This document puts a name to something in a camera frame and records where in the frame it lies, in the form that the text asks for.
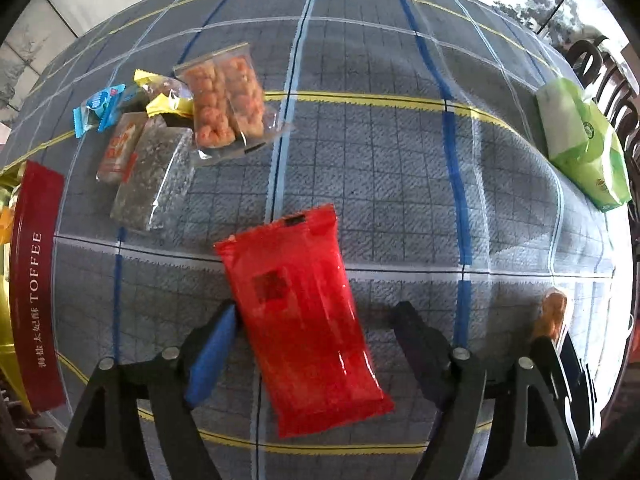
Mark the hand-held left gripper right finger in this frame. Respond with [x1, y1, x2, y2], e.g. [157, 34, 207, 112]
[390, 301, 576, 480]

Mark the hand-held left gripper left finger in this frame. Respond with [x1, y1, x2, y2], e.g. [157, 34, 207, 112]
[55, 300, 241, 480]

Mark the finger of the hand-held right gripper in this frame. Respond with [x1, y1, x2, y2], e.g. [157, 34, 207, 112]
[531, 335, 598, 453]

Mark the clear packet of brown pastries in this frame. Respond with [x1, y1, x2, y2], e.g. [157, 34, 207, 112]
[531, 287, 571, 343]

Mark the red snack packet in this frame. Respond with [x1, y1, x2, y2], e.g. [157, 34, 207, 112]
[214, 203, 396, 438]

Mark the grey seed bar packet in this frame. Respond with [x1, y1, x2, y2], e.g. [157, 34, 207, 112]
[110, 116, 196, 233]

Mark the red tin with gold interior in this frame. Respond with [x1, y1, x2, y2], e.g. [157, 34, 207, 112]
[0, 160, 67, 416]

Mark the clear packet with blue ends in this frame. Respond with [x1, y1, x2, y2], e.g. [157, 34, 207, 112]
[73, 84, 127, 138]

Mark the grey plaid tablecloth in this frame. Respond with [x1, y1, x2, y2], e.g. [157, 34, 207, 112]
[0, 0, 636, 480]

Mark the orange and white snack packet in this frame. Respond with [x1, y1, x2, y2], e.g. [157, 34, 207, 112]
[96, 111, 151, 184]

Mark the green tissue pack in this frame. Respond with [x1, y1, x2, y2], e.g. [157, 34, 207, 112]
[536, 77, 632, 212]

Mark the yellow-ended cake packet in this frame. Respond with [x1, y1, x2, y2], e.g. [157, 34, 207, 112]
[132, 69, 195, 118]

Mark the clear packet of orange puffs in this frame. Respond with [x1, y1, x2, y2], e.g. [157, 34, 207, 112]
[172, 42, 293, 167]

